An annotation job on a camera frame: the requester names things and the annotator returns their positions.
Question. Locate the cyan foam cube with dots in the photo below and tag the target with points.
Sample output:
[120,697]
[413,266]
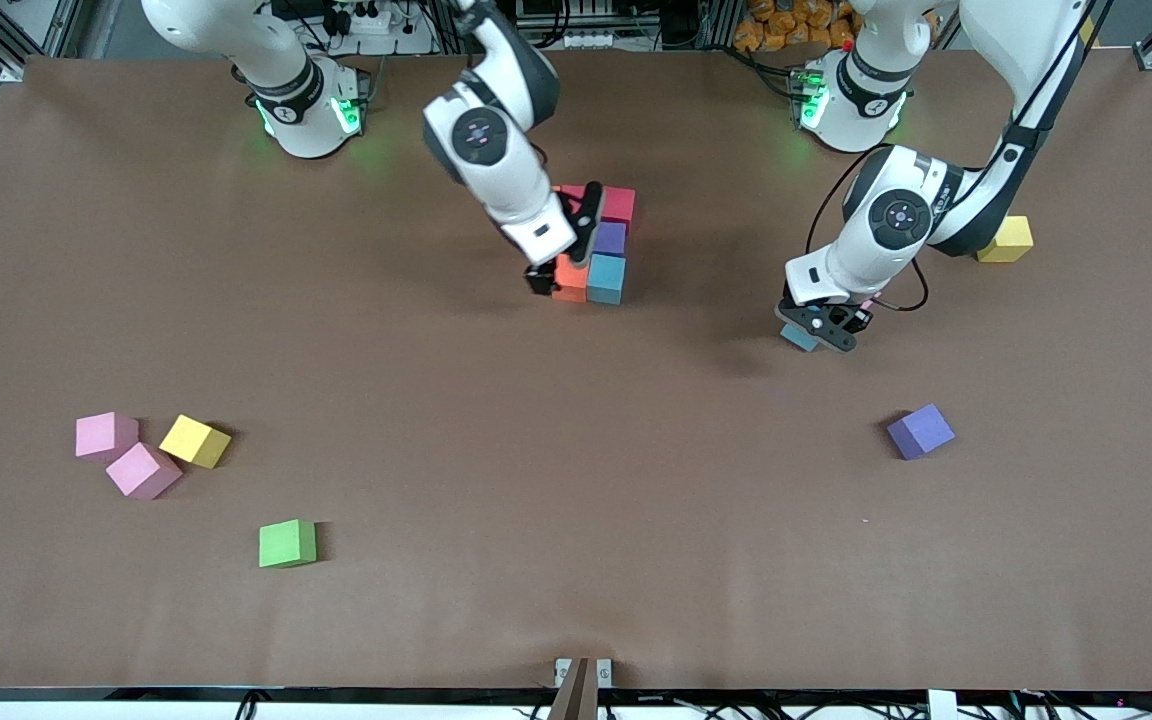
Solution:
[798,339]

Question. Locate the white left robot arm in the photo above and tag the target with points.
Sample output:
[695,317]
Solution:
[896,215]

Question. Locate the white label tag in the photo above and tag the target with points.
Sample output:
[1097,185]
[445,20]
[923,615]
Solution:
[941,706]

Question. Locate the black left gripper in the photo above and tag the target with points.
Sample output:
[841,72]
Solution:
[858,318]

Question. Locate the brown pointed bar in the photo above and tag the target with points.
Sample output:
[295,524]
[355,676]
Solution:
[576,700]

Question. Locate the cyan foam cube corner notch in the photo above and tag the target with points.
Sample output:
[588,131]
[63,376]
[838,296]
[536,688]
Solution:
[606,280]

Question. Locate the green foam cube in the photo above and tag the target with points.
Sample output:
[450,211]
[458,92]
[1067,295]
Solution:
[287,543]

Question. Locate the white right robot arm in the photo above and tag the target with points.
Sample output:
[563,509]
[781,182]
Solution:
[481,140]

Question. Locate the orange foam cube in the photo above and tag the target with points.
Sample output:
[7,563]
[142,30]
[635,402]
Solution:
[570,282]

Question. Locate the purple foam cube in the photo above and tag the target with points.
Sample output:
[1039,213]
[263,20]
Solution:
[921,430]
[611,238]

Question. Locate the orange yellow bag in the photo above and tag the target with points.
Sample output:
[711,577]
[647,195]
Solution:
[786,25]

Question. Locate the white power strip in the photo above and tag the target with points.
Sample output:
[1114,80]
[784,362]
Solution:
[371,22]

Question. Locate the yellow foam cube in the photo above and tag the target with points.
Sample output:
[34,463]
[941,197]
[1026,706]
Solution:
[195,441]
[1014,242]

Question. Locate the white table edge bracket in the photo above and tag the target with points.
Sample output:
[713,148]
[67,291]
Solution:
[561,667]

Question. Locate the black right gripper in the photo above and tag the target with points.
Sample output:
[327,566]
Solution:
[539,280]

